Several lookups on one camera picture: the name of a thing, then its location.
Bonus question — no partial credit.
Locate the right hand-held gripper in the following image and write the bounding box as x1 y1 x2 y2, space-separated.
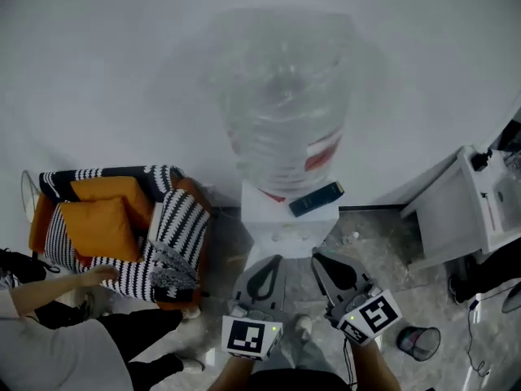
311 252 404 346

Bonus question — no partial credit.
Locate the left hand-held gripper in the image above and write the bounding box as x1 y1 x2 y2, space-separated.
221 254 287 362

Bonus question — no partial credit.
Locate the person's left forearm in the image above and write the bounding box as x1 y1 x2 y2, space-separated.
206 353 261 391

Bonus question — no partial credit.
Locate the person's right forearm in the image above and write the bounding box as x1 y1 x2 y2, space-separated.
350 339 403 391

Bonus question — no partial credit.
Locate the person's white shoe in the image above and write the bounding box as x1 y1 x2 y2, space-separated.
294 314 314 342
177 355 205 374

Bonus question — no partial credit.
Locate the white water dispenser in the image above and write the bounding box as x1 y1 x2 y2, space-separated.
239 178 341 269

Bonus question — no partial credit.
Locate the person's grey trouser leg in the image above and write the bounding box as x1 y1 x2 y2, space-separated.
270 330 339 380

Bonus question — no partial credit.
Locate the black rectangular box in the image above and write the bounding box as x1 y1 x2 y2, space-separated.
288 181 345 219

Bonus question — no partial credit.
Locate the person's dark shirt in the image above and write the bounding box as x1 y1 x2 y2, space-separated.
246 367 353 391

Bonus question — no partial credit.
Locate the black mesh wastebasket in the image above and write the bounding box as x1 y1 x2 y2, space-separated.
396 325 442 362

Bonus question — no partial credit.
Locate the black white striped cushion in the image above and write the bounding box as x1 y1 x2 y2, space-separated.
147 188 212 277

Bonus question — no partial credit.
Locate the orange armchair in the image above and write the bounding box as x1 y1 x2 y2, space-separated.
27 164 213 314

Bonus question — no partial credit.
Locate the white desk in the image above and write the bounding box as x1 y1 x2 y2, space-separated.
400 108 521 270

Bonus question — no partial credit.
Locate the black white striped throw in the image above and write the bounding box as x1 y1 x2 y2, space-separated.
38 164 200 304

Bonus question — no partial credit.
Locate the orange cushion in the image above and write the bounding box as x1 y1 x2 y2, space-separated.
69 176 155 231
59 196 144 263

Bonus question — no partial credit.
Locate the clear large water bottle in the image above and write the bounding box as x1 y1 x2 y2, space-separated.
202 9 356 204

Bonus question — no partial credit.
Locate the black clamp device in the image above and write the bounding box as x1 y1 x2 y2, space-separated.
471 147 494 174

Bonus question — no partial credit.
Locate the black bag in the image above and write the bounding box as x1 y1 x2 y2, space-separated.
0 248 62 287

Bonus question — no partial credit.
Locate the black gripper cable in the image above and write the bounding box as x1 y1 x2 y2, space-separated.
340 337 356 384

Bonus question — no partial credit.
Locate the black floor cable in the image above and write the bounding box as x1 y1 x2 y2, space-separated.
465 294 494 379

